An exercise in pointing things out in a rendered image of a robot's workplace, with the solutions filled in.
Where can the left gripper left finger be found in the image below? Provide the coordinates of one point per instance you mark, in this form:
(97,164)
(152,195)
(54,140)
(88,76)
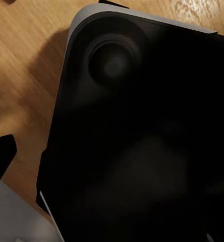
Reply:
(8,150)

